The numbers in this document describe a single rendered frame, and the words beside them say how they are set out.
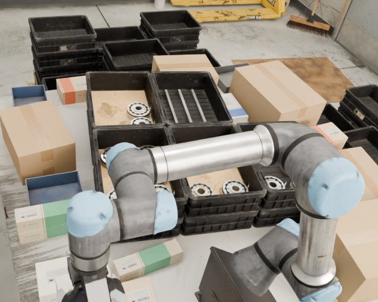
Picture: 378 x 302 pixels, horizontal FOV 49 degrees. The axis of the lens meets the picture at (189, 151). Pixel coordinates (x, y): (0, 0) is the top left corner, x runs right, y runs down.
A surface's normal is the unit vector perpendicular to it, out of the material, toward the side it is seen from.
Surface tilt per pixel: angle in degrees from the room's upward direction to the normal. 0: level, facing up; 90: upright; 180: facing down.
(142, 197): 8
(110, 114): 0
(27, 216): 0
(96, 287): 32
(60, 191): 0
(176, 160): 39
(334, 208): 77
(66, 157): 90
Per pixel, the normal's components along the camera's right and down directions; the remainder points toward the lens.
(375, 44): -0.90, 0.18
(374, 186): 0.15, -0.73
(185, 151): 0.20, -0.46
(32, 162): 0.51, 0.64
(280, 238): -0.55, -0.47
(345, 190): 0.33, 0.50
